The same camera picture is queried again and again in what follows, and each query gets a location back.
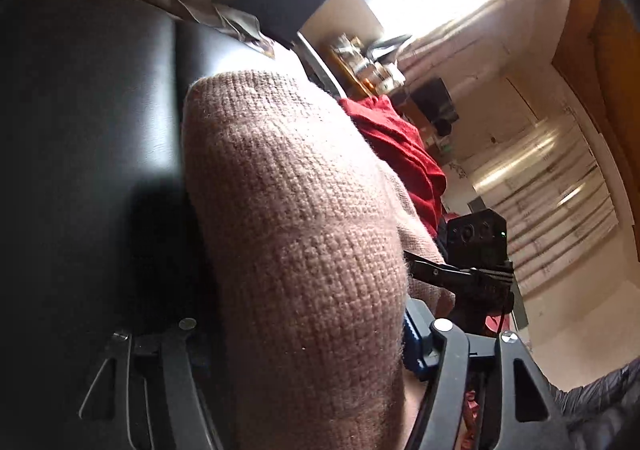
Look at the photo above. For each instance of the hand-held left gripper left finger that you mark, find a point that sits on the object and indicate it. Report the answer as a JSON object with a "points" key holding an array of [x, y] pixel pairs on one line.
{"points": [[170, 380]]}

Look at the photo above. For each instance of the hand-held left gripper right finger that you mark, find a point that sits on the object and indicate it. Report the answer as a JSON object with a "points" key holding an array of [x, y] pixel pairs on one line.
{"points": [[412, 345]]}

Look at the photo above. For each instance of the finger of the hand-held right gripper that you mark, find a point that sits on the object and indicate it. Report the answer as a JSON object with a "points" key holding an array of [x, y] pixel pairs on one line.
{"points": [[435, 272]]}

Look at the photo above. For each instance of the pink knitted sweater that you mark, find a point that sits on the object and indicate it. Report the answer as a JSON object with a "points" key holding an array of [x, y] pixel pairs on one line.
{"points": [[300, 255]]}

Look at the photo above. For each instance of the person's right forearm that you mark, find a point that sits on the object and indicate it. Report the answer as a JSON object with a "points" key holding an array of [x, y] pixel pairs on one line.
{"points": [[600, 405]]}

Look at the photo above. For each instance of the red garment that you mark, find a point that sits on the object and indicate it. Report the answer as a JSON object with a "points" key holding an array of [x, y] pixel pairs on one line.
{"points": [[400, 145]]}

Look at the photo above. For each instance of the clutter of jars on shelf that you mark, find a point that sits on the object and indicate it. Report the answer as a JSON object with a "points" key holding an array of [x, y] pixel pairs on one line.
{"points": [[365, 65]]}

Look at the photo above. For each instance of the pink curtain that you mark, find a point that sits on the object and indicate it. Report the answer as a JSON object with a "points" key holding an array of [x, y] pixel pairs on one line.
{"points": [[480, 20]]}

